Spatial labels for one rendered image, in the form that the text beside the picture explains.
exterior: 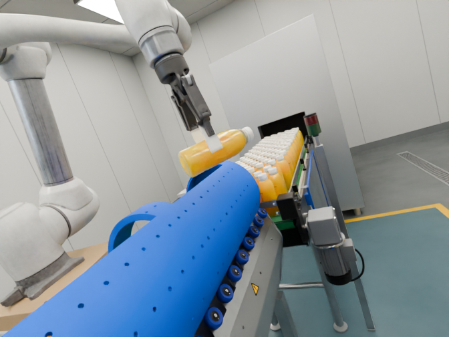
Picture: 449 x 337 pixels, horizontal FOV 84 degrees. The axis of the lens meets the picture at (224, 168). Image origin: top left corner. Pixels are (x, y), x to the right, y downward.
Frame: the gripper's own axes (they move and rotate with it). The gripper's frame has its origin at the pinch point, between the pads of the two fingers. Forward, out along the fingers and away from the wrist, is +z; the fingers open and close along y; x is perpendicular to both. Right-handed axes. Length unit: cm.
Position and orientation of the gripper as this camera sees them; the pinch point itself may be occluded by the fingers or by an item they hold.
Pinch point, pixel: (206, 141)
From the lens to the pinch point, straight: 61.0
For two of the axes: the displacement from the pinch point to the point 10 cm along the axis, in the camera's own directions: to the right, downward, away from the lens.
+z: 4.3, 8.9, 1.2
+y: -3.8, 0.5, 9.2
